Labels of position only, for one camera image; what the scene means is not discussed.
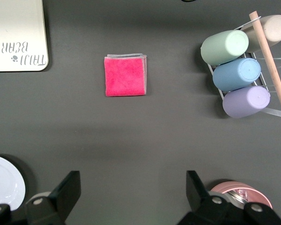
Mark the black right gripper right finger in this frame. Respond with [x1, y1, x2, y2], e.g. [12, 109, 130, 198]
[177, 170, 244, 225]

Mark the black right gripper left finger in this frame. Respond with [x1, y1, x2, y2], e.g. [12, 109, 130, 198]
[24, 170, 81, 225]

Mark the white round plate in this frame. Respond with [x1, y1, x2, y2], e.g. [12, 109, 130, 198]
[0, 154, 26, 211]

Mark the metal scoop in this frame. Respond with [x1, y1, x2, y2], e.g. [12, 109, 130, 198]
[227, 188, 249, 205]

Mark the pink bowl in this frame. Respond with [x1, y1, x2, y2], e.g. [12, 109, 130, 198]
[210, 180, 273, 209]

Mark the purple plastic cup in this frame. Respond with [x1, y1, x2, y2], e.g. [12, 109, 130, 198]
[222, 85, 271, 119]

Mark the blue plastic cup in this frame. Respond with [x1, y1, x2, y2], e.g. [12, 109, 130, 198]
[212, 58, 262, 92]

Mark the pink folded cloth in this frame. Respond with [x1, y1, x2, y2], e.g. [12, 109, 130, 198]
[104, 53, 148, 97]

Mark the green plastic cup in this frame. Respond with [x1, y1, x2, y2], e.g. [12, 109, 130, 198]
[200, 30, 249, 66]

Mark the cream tray with bear print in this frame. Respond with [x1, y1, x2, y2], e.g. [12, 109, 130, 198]
[0, 0, 49, 72]

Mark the beige plastic cup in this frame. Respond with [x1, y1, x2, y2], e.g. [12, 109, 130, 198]
[240, 15, 281, 53]

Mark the white wire cup rack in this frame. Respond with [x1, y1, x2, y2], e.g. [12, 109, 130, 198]
[207, 11, 281, 124]

